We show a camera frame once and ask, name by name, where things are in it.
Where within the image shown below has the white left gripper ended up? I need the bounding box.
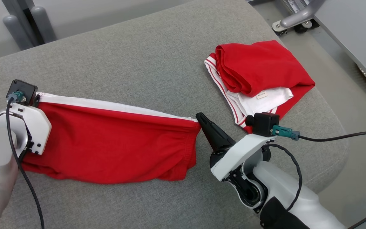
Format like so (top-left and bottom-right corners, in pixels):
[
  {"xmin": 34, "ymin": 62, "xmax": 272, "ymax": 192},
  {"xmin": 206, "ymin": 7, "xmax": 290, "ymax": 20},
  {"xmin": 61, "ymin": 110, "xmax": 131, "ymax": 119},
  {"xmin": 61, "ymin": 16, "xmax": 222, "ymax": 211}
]
[{"xmin": 10, "ymin": 102, "xmax": 52, "ymax": 156}]

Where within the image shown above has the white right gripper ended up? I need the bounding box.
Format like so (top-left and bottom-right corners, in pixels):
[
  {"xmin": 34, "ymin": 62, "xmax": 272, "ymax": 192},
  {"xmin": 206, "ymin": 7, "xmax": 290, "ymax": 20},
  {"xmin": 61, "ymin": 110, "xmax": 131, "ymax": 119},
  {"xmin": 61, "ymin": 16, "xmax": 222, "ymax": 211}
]
[{"xmin": 196, "ymin": 113, "xmax": 276, "ymax": 182}]

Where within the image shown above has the red shorts white waistband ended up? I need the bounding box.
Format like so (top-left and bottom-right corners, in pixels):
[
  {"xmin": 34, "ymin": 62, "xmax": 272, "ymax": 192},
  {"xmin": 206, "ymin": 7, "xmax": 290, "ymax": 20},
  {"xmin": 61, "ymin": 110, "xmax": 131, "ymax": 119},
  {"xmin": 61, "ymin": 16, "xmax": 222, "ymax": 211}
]
[{"xmin": 21, "ymin": 92, "xmax": 202, "ymax": 185}]

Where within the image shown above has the red basketball jersey white trim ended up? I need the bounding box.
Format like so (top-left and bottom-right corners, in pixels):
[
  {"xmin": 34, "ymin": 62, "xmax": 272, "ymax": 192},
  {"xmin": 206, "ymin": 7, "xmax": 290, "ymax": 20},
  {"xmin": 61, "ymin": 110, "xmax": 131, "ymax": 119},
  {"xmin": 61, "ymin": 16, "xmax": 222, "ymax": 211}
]
[{"xmin": 204, "ymin": 40, "xmax": 316, "ymax": 134}]

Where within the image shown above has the grey partition foot with caster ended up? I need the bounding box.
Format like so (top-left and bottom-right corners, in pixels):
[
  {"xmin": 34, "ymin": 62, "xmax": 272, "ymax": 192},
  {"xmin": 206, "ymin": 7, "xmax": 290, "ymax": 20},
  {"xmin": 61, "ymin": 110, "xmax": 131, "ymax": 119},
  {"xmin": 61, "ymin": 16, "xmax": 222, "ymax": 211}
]
[{"xmin": 271, "ymin": 0, "xmax": 326, "ymax": 35}]

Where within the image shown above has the black left camera cable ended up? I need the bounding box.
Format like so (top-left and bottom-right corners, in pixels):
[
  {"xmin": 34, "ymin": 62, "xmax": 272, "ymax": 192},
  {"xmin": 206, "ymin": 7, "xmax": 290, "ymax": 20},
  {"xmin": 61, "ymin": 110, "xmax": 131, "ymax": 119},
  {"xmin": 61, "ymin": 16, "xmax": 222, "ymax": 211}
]
[{"xmin": 6, "ymin": 92, "xmax": 45, "ymax": 229}]

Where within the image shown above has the black camera cable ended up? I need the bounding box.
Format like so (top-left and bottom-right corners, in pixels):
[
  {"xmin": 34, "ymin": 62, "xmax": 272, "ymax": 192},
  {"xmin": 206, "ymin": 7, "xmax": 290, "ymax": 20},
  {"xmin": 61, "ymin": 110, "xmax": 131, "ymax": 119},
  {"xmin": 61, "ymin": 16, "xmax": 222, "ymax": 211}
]
[
  {"xmin": 271, "ymin": 125, "xmax": 366, "ymax": 229},
  {"xmin": 6, "ymin": 92, "xmax": 45, "ymax": 229}
]

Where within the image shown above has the black right camera cable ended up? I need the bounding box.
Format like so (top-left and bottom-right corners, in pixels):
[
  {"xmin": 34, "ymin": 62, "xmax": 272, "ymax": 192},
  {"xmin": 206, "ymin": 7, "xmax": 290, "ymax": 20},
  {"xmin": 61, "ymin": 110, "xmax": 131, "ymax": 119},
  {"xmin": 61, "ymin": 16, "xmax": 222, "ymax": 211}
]
[{"xmin": 271, "ymin": 125, "xmax": 366, "ymax": 229}]

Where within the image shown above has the thin black right gripper cable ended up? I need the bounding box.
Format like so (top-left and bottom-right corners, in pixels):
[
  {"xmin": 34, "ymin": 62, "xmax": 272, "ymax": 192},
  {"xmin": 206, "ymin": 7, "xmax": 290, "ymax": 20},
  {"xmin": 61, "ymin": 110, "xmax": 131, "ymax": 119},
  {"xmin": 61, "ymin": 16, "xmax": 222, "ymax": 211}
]
[{"xmin": 264, "ymin": 144, "xmax": 303, "ymax": 212}]

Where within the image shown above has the aluminium partition post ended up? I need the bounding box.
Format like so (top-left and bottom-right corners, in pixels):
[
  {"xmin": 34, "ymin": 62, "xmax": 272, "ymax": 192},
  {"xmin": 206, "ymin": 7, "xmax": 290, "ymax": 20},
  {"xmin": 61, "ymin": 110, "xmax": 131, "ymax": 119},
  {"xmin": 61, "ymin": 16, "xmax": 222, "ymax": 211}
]
[{"xmin": 2, "ymin": 0, "xmax": 57, "ymax": 51}]

